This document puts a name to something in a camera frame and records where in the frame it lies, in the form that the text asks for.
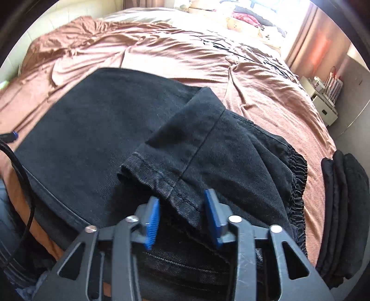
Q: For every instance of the white nightstand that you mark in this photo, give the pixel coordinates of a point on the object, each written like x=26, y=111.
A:
x=323, y=110

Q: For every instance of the person's dark clothing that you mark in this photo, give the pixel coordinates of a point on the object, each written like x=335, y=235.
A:
x=11, y=225

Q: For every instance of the striped paper bag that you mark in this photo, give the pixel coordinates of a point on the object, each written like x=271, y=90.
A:
x=334, y=85

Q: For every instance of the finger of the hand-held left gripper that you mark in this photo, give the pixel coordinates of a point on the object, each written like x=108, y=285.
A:
x=10, y=136

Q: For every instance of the pink curtain beside nightstand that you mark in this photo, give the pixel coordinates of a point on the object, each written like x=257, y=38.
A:
x=318, y=40

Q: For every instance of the cream padded headboard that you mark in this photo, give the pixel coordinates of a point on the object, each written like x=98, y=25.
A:
x=72, y=8

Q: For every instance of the red cloth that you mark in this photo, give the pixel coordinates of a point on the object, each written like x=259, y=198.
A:
x=245, y=18

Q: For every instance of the cream bed sheet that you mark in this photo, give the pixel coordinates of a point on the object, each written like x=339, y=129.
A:
x=162, y=18

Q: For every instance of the black denim pants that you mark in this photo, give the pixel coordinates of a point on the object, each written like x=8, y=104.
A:
x=101, y=130

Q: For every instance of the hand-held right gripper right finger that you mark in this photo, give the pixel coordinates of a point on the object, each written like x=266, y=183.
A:
x=212, y=220

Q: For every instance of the folded black clothes stack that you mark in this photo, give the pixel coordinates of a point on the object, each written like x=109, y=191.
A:
x=341, y=202

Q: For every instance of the brown blanket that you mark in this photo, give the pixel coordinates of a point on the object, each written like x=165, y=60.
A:
x=260, y=101

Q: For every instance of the window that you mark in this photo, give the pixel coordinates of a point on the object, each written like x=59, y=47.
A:
x=277, y=7

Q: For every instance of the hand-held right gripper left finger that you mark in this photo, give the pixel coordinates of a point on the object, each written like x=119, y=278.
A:
x=153, y=222

